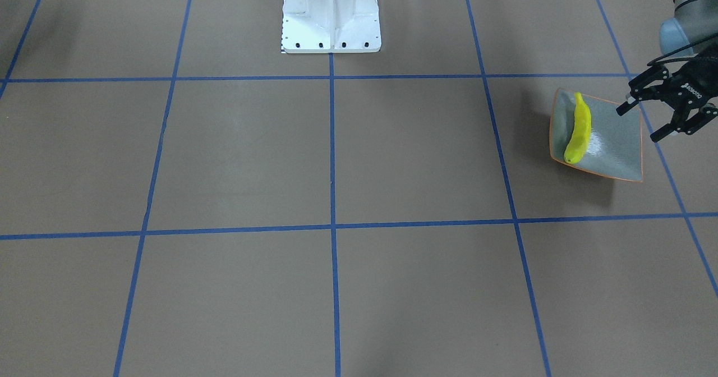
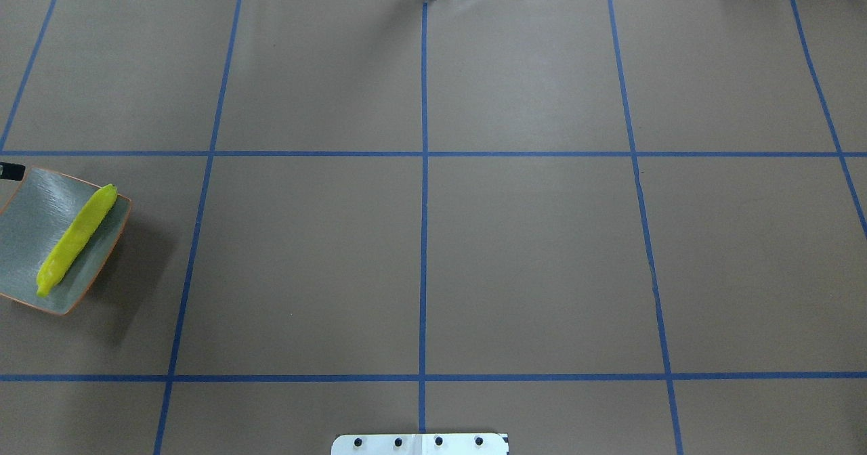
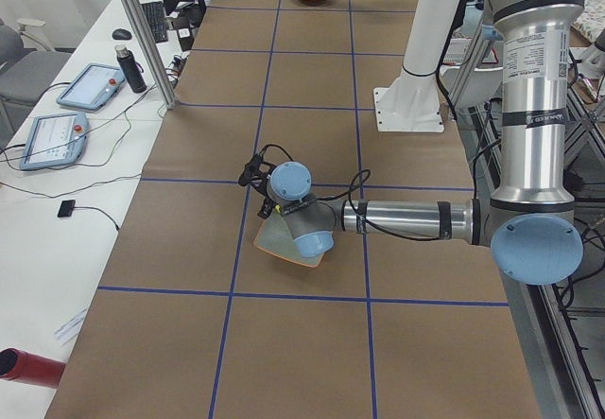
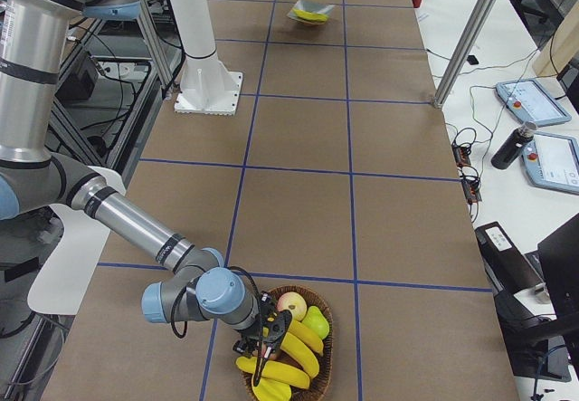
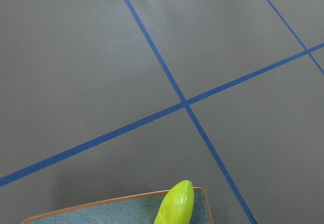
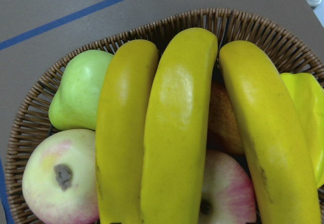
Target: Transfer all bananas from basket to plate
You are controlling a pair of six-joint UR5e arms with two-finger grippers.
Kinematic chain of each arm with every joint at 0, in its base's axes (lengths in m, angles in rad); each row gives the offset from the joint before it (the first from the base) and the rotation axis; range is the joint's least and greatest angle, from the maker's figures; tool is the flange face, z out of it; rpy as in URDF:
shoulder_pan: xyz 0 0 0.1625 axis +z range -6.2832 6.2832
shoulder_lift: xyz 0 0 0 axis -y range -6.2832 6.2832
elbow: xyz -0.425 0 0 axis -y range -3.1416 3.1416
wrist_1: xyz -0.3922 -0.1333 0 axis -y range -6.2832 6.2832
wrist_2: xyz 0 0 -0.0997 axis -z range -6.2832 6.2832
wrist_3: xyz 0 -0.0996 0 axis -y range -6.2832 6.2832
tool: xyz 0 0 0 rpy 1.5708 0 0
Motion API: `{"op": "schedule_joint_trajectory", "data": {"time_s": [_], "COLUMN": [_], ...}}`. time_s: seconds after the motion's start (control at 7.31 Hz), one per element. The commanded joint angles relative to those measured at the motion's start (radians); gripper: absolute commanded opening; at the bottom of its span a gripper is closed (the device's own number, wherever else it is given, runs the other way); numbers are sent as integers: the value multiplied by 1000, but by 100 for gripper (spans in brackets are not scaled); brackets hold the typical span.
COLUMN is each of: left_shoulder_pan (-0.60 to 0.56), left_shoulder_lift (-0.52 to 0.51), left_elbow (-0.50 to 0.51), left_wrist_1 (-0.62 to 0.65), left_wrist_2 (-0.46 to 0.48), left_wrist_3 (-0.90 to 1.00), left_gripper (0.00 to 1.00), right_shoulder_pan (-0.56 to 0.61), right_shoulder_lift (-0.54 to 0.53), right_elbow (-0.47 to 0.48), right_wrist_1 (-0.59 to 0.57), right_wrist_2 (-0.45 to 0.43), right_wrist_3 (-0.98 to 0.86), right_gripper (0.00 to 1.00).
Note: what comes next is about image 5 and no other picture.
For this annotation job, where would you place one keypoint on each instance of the yellow plastic banana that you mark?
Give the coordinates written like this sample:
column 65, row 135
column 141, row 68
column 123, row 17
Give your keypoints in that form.
column 177, row 205

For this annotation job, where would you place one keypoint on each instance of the grey square plate orange rim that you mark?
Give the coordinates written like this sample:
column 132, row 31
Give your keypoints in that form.
column 141, row 208

